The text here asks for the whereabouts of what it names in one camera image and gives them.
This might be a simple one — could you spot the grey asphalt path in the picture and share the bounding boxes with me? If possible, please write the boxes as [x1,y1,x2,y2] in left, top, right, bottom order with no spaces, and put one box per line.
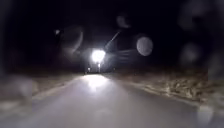
[0,73,224,128]

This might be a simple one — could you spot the leaf-strewn ground verge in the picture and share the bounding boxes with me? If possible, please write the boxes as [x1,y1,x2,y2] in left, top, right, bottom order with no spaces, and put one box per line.
[0,71,84,116]
[105,68,224,113]

